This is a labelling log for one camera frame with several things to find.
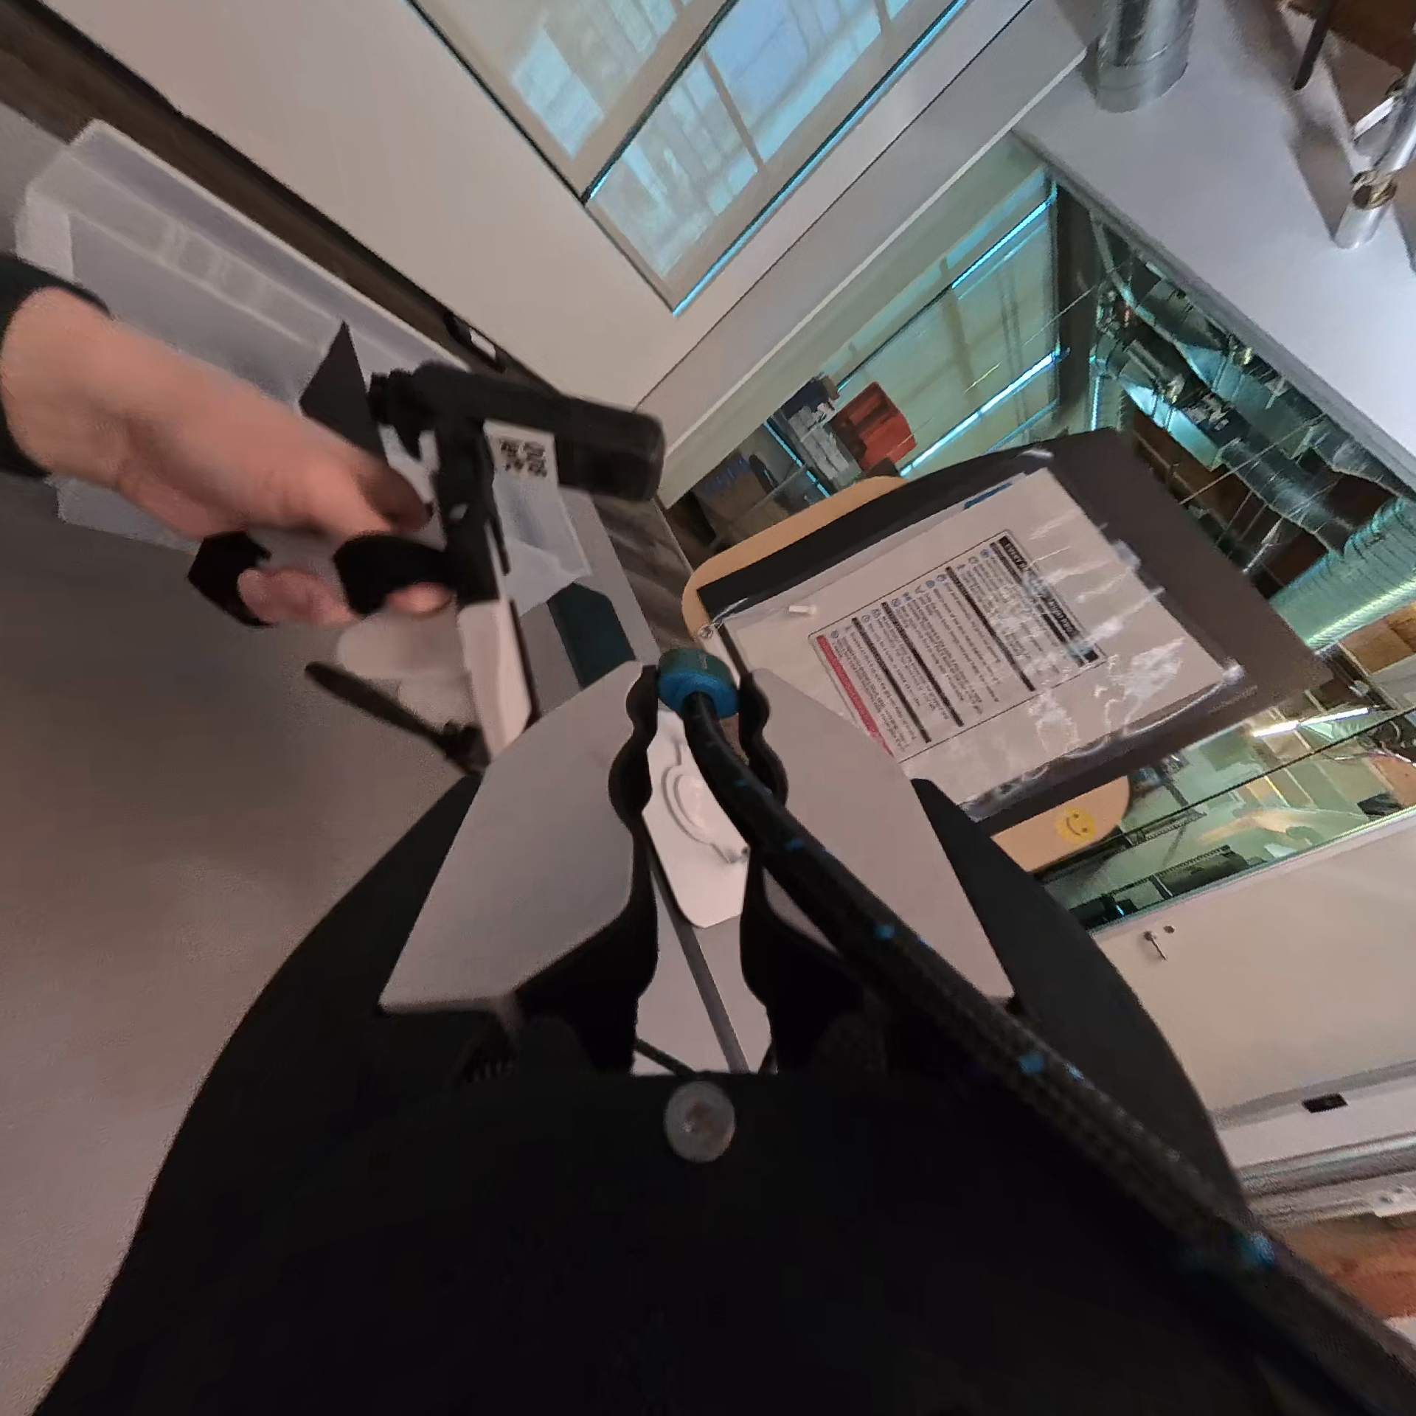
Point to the clear plastic bin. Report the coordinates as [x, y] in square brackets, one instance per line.
[165, 244]

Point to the black framed display board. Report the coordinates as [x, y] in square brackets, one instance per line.
[1217, 520]

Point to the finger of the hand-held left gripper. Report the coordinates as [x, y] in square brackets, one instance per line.
[496, 675]

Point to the white stand base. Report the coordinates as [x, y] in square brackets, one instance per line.
[691, 852]

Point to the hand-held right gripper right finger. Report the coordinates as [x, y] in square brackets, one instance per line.
[885, 852]

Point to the glass window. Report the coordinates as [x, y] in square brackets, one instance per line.
[664, 144]

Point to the yellow smiley sticker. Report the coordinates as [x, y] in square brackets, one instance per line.
[1070, 825]

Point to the printed instruction sheet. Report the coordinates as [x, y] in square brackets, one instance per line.
[951, 653]

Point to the red storage crate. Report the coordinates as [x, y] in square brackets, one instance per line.
[873, 428]

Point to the rounded wooden panel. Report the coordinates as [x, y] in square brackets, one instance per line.
[796, 520]

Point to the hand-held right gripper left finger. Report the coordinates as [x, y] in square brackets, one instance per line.
[519, 864]

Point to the silver ventilation duct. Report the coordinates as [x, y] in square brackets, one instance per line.
[1145, 57]

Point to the chrome pipe fitting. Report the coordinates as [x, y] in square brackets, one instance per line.
[1372, 188]

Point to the silver insulated pipe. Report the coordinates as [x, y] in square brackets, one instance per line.
[1271, 465]

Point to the person's left hand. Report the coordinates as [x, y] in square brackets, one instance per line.
[165, 433]

